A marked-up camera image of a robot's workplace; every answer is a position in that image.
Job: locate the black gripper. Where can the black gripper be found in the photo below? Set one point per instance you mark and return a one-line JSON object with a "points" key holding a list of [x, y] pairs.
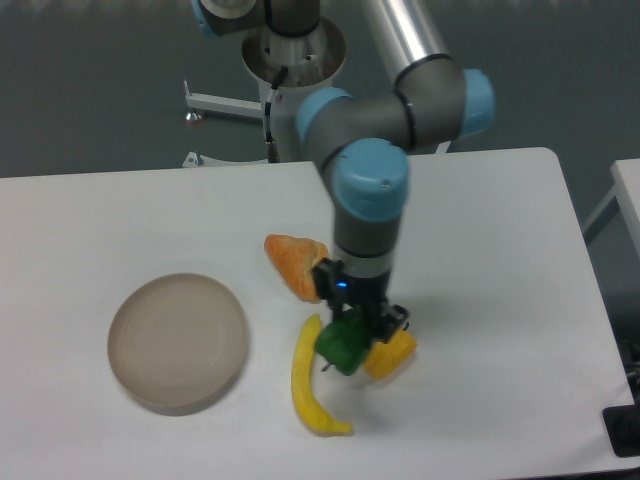
{"points": [[340, 288]]}

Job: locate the green bell pepper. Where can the green bell pepper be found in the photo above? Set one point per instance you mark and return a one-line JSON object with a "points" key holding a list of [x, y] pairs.
{"points": [[345, 342]]}

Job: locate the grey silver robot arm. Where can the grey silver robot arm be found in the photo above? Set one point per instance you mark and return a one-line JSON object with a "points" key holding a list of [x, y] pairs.
{"points": [[359, 147]]}

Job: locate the yellow bell pepper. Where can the yellow bell pepper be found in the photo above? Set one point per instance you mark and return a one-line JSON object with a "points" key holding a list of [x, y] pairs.
{"points": [[385, 358]]}

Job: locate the beige round plate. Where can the beige round plate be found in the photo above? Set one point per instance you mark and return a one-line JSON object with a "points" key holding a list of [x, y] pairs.
{"points": [[178, 343]]}

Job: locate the yellow banana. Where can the yellow banana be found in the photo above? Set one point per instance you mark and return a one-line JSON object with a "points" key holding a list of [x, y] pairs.
{"points": [[309, 411]]}

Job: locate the black device at edge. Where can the black device at edge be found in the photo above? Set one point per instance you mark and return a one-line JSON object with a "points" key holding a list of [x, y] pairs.
{"points": [[622, 425]]}

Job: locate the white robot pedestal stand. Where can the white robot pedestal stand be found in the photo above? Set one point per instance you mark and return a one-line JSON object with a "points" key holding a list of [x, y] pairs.
{"points": [[294, 60]]}

